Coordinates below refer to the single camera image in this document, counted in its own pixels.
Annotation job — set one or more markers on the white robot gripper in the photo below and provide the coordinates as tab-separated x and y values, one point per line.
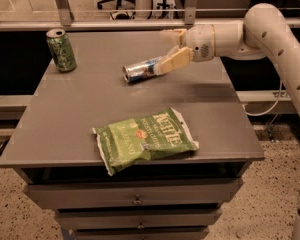
199	43

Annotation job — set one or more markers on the blue silver redbull can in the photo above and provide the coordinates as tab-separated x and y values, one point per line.
140	71

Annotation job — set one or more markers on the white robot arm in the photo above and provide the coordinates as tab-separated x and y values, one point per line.
268	206

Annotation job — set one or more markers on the green soda can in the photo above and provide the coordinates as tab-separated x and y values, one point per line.
61	50

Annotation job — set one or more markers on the green kettle chips bag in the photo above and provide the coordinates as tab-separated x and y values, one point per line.
125	143

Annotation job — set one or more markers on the grey drawer cabinet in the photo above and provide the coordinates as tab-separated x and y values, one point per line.
153	160

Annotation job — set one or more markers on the middle grey drawer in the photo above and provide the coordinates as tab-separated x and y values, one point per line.
138	219

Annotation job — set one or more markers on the grey drawer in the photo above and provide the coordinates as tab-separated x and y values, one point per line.
182	233
138	219
133	194

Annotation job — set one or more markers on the bottom grey drawer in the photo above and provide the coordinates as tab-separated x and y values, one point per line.
182	233

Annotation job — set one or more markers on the top grey drawer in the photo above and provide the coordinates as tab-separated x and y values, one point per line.
133	194

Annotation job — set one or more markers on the metal railing frame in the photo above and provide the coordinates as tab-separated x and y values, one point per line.
17	15

